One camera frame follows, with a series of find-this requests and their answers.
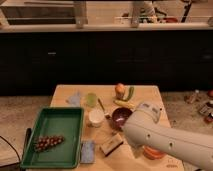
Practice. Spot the wooden block eraser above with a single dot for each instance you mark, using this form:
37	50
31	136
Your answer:
111	144

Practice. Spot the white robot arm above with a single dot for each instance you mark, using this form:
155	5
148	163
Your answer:
143	128

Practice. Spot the orange peach fruit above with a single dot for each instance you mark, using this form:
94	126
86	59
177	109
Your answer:
120	90

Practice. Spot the green cup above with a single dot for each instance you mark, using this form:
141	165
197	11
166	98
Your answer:
91	99

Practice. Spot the yellow banana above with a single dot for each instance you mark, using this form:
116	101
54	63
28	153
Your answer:
124	104

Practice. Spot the green cucumber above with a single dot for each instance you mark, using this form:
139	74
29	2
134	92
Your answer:
130	93

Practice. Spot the metal spoon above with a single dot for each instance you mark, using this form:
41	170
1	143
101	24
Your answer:
106	114

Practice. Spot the white cup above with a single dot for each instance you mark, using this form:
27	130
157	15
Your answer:
96	117

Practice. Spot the dark purple bowl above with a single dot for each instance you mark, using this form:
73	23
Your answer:
119	117

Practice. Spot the light blue cloth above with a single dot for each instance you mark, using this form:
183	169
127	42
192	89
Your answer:
74	100

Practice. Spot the green plastic tray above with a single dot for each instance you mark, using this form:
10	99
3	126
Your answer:
64	122

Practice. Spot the blue sponge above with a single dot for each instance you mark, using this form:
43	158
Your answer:
88	152

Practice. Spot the orange bowl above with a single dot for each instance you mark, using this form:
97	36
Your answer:
153	154

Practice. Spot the red grape bunch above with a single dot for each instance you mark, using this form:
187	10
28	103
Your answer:
47	142

